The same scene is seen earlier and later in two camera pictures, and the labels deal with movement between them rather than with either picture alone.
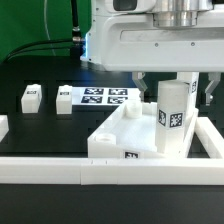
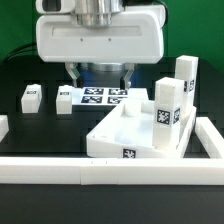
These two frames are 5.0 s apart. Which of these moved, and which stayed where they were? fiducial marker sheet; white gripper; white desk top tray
Moved: white gripper
Stayed: fiducial marker sheet; white desk top tray
